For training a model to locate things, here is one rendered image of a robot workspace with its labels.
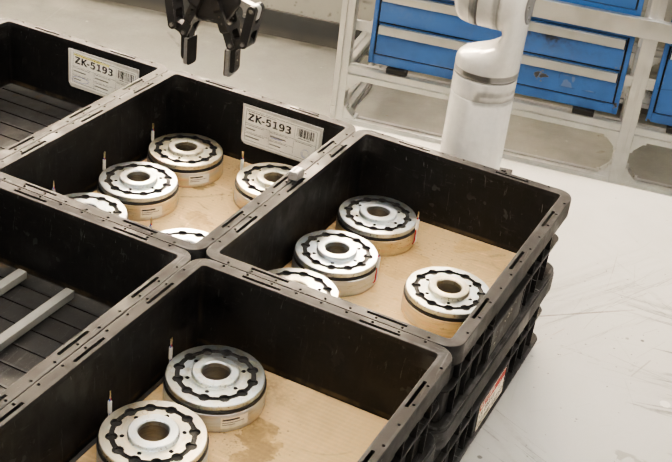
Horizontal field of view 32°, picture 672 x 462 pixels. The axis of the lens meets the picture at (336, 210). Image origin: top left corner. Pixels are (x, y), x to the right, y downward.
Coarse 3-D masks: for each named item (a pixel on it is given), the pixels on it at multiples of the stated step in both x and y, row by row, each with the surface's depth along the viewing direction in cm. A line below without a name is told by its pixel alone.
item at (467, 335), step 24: (408, 144) 153; (312, 168) 144; (480, 168) 149; (288, 192) 140; (552, 192) 146; (264, 216) 133; (552, 216) 140; (528, 240) 134; (240, 264) 123; (528, 264) 132; (312, 288) 121; (504, 288) 125; (360, 312) 118; (480, 312) 120; (432, 336) 116; (456, 336) 116; (456, 360) 116
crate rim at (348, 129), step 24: (168, 72) 165; (120, 96) 156; (240, 96) 161; (96, 120) 151; (312, 120) 158; (336, 120) 157; (48, 144) 143; (336, 144) 151; (0, 168) 136; (48, 192) 132; (264, 192) 138; (240, 216) 132; (168, 240) 126; (216, 240) 127
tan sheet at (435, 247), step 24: (432, 240) 152; (456, 240) 152; (288, 264) 143; (384, 264) 145; (408, 264) 146; (432, 264) 147; (456, 264) 147; (480, 264) 148; (504, 264) 149; (384, 288) 141; (384, 312) 136
